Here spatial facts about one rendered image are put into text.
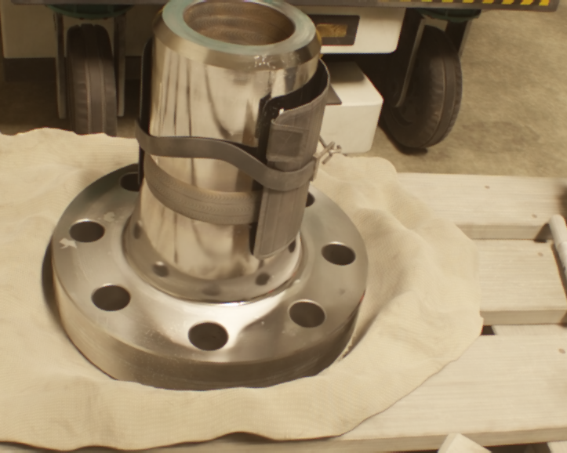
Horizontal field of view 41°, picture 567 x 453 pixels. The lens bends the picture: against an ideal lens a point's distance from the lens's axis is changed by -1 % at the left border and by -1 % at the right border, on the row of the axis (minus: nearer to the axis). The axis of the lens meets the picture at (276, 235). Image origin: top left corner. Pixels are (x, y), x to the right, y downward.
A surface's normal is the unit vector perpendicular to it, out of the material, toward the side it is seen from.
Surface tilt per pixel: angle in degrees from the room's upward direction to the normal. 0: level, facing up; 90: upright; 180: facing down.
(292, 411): 65
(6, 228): 3
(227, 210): 85
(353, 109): 90
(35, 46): 90
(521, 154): 0
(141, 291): 0
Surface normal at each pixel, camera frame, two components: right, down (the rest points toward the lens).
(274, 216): 0.52, 0.59
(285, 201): 0.70, 0.52
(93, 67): 0.29, -0.18
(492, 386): 0.14, -0.76
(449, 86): 0.32, 0.18
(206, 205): -0.14, 0.52
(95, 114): 0.31, 0.41
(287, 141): 0.01, 0.67
